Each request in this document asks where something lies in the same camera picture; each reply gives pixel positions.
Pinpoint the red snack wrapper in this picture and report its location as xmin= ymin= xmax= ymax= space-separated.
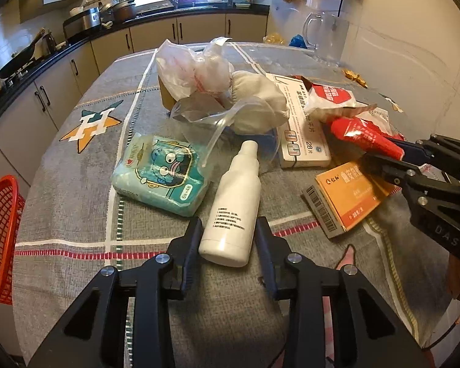
xmin=327 ymin=116 xmax=405 ymax=160

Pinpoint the orange medicine box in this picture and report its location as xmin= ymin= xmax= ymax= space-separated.
xmin=302 ymin=161 xmax=401 ymax=239

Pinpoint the white red plastic pouch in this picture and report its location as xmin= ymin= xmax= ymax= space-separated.
xmin=303 ymin=83 xmax=377 ymax=123

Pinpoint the white plastic spray bottle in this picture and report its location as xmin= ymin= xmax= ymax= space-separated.
xmin=198 ymin=140 xmax=261 ymax=267

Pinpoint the teal tissue pack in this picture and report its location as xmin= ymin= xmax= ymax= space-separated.
xmin=111 ymin=133 xmax=208 ymax=217

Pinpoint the white cloth glove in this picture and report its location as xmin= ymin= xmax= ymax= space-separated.
xmin=229 ymin=71 xmax=289 ymax=136

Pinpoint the clear plastic bag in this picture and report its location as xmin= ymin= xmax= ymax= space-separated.
xmin=170 ymin=93 xmax=280 ymax=182

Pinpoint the white plastic bag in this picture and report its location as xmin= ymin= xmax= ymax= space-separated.
xmin=155 ymin=36 xmax=234 ymax=102

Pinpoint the grey patterned tablecloth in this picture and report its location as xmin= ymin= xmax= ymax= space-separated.
xmin=13 ymin=52 xmax=450 ymax=367

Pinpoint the white medicine box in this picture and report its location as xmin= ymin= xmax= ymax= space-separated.
xmin=266 ymin=73 xmax=332 ymax=169

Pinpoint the red plastic basket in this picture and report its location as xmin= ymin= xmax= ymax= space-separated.
xmin=0 ymin=175 xmax=25 ymax=305

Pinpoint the blue plastic bag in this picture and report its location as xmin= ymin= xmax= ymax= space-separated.
xmin=289 ymin=34 xmax=307 ymax=49

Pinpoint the tan cardboard box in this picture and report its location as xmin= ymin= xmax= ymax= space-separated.
xmin=158 ymin=76 xmax=177 ymax=111

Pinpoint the black wok pan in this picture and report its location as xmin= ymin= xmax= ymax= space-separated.
xmin=0 ymin=28 xmax=45 ymax=80

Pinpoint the silver rice cooker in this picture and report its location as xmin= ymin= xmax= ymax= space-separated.
xmin=63 ymin=8 xmax=101 ymax=42

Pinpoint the brown cooking pot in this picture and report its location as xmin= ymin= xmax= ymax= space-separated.
xmin=108 ymin=0 xmax=137 ymax=23

